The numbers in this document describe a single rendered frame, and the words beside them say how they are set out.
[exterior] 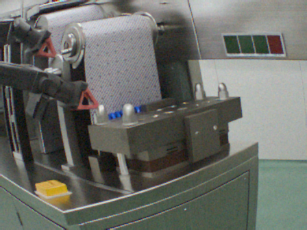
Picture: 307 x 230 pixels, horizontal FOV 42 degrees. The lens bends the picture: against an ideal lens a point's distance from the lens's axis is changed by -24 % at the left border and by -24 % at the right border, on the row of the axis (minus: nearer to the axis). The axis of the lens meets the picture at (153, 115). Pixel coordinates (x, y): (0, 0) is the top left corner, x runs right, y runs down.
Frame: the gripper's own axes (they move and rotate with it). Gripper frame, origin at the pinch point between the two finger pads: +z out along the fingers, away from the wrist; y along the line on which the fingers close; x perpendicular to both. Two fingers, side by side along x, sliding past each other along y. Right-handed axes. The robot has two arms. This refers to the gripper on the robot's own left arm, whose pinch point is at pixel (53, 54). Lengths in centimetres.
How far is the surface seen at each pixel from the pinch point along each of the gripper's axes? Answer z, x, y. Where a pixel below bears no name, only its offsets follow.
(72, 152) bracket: 19.4, -21.1, 1.7
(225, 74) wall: 237, 145, -174
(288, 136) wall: 271, 101, -95
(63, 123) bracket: 13.6, -15.2, 0.7
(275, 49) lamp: 32, 18, 52
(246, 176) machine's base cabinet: 54, -11, 36
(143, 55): 23.3, 11.0, 10.3
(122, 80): 20.6, 1.4, 10.1
